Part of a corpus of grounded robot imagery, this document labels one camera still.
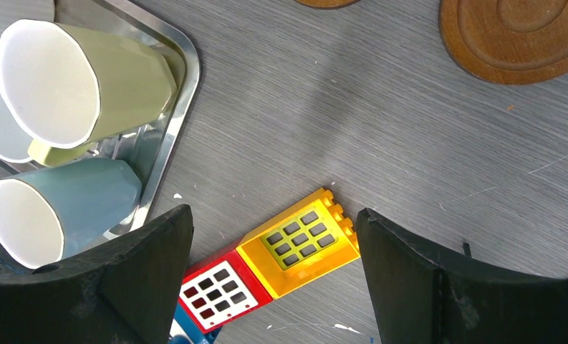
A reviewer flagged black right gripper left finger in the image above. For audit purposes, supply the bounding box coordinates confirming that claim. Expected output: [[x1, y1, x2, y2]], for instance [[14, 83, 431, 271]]
[[0, 204, 194, 343]]

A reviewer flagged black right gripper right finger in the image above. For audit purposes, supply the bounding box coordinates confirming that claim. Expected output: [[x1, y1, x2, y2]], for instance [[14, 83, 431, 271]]
[[355, 208, 568, 343]]

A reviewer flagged light blue handled cup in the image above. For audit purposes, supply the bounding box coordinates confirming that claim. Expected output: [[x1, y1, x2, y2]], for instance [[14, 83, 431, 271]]
[[0, 158, 143, 269]]

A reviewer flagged silver metal tray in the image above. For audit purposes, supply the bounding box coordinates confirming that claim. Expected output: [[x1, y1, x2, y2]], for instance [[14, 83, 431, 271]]
[[24, 5, 199, 237]]

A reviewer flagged brown wooden coaster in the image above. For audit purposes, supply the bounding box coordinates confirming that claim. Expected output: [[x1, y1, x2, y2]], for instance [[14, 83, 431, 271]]
[[438, 1, 568, 85], [295, 0, 359, 9]]

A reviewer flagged black microphone tripod stand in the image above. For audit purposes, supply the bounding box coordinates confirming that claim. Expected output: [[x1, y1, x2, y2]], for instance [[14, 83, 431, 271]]
[[462, 242, 472, 258]]

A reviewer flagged colourful toy brick truck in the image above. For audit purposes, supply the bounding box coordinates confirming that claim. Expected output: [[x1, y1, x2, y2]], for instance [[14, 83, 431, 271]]
[[170, 188, 360, 343]]

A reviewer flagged yellow green handled cup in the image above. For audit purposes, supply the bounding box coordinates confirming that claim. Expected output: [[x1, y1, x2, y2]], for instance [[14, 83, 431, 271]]
[[0, 19, 177, 167]]

